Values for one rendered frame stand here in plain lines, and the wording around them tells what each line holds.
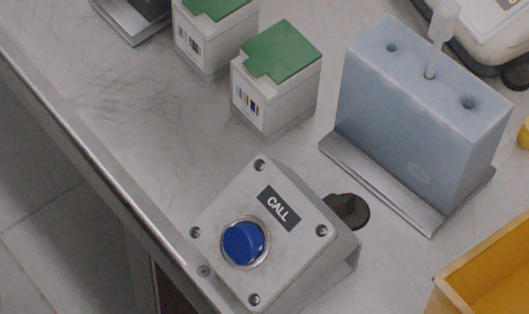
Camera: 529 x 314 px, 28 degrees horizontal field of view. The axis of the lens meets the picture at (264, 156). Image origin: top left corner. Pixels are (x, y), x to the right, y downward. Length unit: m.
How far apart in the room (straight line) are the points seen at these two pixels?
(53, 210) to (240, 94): 1.04
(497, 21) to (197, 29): 0.21
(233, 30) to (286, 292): 0.20
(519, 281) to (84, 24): 0.36
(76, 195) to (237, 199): 1.12
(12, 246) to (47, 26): 0.94
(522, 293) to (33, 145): 1.22
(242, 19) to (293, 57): 0.06
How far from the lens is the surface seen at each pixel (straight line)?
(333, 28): 0.79
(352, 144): 0.72
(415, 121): 0.65
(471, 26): 0.77
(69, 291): 1.66
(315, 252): 0.61
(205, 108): 0.75
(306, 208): 0.61
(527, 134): 0.75
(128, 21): 0.78
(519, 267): 0.70
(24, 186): 1.76
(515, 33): 0.76
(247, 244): 0.61
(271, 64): 0.69
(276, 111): 0.70
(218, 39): 0.72
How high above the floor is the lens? 1.49
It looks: 58 degrees down
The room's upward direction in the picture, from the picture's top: 3 degrees clockwise
